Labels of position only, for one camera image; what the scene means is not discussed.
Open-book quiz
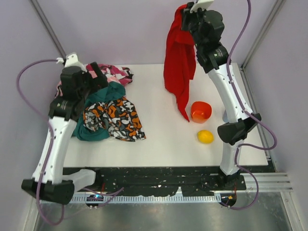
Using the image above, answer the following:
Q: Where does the teal cloth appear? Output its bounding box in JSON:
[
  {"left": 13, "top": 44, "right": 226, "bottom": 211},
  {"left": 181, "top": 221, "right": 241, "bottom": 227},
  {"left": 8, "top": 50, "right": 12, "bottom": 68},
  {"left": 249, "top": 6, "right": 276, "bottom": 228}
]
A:
[{"left": 72, "top": 81, "right": 126, "bottom": 141}]

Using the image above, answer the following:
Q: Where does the black orange patterned cloth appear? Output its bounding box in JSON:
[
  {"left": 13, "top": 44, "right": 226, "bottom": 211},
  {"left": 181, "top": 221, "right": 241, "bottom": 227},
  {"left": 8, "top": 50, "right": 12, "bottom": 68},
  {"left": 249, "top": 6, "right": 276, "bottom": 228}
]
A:
[{"left": 83, "top": 96, "right": 147, "bottom": 142}]

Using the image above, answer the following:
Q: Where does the red cloth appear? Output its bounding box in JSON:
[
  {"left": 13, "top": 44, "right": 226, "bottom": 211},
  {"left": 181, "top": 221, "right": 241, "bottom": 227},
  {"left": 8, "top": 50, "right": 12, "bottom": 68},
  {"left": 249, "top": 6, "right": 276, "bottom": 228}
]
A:
[{"left": 163, "top": 4, "right": 196, "bottom": 121}]

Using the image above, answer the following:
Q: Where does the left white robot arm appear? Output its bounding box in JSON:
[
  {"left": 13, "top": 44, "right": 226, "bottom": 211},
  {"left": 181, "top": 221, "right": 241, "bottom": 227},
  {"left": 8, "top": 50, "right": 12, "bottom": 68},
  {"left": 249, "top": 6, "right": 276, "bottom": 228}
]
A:
[{"left": 21, "top": 58, "right": 108, "bottom": 205}]

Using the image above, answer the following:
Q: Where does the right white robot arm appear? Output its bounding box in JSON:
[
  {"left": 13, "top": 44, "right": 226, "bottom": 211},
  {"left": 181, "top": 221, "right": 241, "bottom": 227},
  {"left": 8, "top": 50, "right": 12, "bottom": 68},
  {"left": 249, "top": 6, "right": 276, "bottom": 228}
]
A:
[{"left": 181, "top": 6, "right": 261, "bottom": 187}]

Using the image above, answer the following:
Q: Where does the pink patterned cloth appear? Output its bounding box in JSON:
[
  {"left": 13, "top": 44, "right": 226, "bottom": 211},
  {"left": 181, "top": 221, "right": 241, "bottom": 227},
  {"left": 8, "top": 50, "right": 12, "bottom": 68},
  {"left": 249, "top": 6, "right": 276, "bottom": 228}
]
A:
[{"left": 55, "top": 64, "right": 134, "bottom": 97}]

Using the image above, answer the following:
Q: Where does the orange plastic cup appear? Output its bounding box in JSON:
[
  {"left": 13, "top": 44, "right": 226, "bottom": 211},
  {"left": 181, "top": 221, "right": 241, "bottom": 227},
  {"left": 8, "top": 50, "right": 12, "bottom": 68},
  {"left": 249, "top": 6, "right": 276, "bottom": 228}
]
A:
[{"left": 191, "top": 101, "right": 212, "bottom": 124}]

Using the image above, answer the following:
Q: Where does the blue plastic cup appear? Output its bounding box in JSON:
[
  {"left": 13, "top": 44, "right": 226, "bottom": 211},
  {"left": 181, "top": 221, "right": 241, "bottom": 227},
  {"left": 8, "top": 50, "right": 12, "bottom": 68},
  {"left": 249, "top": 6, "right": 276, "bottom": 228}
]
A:
[{"left": 222, "top": 111, "right": 228, "bottom": 123}]

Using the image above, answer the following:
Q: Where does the yellow lemon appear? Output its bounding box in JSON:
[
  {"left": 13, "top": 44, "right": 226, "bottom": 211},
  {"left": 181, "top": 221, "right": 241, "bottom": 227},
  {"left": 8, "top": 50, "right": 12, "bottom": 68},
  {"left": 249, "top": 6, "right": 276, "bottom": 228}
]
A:
[{"left": 197, "top": 130, "right": 214, "bottom": 144}]

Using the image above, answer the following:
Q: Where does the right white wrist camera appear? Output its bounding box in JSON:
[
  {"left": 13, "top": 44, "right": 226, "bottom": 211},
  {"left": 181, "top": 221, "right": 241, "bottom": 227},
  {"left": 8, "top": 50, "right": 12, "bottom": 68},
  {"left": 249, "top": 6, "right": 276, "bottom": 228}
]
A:
[{"left": 187, "top": 0, "right": 214, "bottom": 13}]

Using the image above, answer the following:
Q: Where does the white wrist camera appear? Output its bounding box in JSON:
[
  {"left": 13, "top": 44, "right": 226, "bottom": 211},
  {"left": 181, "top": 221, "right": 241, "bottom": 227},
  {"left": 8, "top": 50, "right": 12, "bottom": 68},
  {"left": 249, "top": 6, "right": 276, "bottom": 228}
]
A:
[
  {"left": 187, "top": 0, "right": 214, "bottom": 13},
  {"left": 56, "top": 52, "right": 86, "bottom": 71}
]

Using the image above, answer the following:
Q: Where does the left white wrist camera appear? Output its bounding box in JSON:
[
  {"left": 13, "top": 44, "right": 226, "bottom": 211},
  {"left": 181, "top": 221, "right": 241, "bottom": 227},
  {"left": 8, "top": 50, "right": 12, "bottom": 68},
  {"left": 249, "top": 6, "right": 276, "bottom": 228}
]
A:
[{"left": 56, "top": 52, "right": 86, "bottom": 71}]

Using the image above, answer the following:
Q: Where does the right aluminium frame post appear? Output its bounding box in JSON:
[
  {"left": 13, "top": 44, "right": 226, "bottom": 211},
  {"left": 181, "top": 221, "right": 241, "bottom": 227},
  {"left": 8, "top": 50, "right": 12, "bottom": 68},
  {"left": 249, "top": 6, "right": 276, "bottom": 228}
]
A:
[{"left": 241, "top": 0, "right": 286, "bottom": 71}]

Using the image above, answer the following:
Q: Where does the aluminium frame post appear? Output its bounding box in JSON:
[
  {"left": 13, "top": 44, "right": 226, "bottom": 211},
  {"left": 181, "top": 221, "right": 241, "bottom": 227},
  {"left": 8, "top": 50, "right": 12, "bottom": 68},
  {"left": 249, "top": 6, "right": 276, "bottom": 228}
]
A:
[
  {"left": 241, "top": 0, "right": 286, "bottom": 71},
  {"left": 29, "top": 0, "right": 66, "bottom": 58}
]

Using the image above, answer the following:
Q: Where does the left aluminium frame post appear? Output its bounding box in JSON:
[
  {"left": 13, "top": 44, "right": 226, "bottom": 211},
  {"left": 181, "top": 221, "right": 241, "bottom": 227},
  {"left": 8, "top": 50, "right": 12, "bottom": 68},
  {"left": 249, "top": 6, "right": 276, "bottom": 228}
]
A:
[{"left": 29, "top": 0, "right": 66, "bottom": 58}]

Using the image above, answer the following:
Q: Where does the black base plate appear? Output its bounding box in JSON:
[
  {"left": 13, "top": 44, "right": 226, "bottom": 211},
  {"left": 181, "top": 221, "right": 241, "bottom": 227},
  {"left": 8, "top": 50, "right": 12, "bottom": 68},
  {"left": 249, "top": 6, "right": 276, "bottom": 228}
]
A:
[{"left": 62, "top": 166, "right": 246, "bottom": 197}]

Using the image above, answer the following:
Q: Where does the white slotted cable duct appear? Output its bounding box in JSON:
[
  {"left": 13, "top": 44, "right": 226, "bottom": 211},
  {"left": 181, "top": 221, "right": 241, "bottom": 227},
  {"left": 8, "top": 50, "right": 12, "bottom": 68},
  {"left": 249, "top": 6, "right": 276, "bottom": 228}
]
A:
[{"left": 70, "top": 193, "right": 221, "bottom": 204}]

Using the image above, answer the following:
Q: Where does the right aluminium table rail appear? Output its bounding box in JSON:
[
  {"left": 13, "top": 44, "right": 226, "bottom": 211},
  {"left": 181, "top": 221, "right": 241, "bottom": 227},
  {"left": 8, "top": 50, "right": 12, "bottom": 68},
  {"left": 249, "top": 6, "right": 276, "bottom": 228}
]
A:
[{"left": 240, "top": 66, "right": 294, "bottom": 192}]

